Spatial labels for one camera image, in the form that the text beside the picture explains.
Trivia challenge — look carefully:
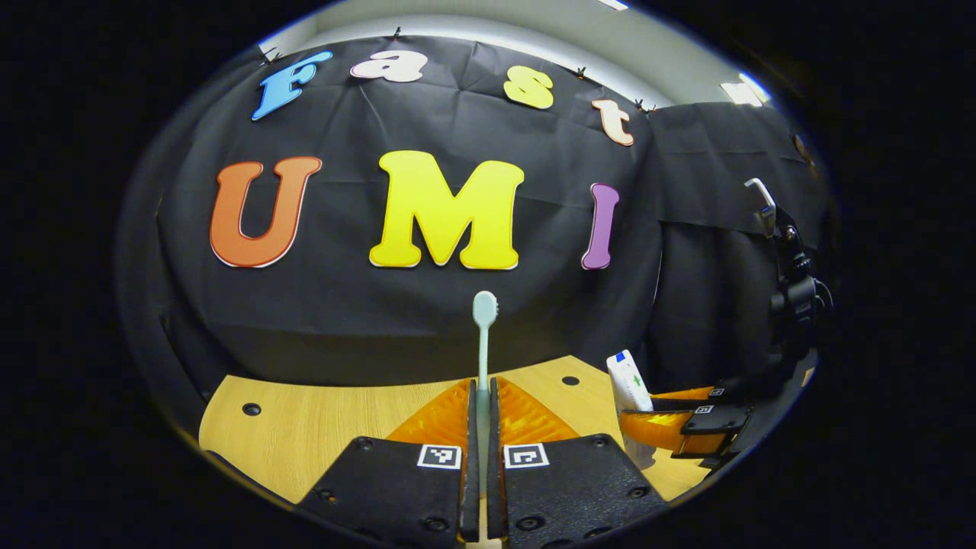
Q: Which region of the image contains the white toothpaste tube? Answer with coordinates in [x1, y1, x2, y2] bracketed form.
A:
[606, 349, 657, 467]

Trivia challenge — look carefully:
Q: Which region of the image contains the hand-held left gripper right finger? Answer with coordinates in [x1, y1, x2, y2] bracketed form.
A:
[486, 377, 669, 549]

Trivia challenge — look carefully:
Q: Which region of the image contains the wooden desktop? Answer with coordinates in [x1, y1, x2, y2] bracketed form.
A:
[198, 355, 718, 506]

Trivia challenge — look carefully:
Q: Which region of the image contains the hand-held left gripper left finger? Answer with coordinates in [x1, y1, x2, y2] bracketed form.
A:
[297, 379, 481, 549]

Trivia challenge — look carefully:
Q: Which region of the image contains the black backdrop cloth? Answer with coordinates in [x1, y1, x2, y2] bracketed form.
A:
[114, 34, 836, 458]

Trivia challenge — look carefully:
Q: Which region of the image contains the pale green toothbrush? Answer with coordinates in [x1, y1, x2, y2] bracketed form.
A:
[471, 291, 499, 496]

